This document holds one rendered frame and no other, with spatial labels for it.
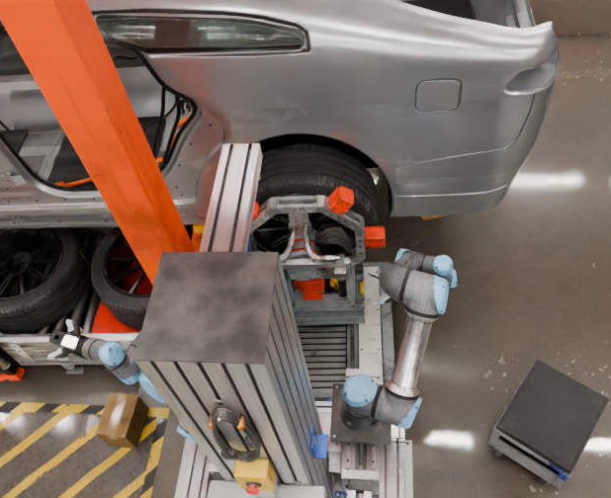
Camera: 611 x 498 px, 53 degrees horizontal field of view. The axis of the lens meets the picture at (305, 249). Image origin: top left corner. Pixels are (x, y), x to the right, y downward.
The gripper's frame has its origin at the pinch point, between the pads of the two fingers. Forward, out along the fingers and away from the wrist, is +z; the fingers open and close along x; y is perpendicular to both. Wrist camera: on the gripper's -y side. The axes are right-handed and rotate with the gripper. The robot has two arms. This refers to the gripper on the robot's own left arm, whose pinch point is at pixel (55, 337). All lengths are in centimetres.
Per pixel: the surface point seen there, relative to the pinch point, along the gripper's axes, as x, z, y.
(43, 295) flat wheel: 25, 91, 36
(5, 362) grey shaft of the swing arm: -11, 115, 48
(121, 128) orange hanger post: 57, -51, -43
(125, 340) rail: 18, 50, 65
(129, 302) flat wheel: 35, 49, 56
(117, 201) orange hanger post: 45, -32, -22
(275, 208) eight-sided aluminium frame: 79, -42, 37
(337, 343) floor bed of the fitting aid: 59, -17, 144
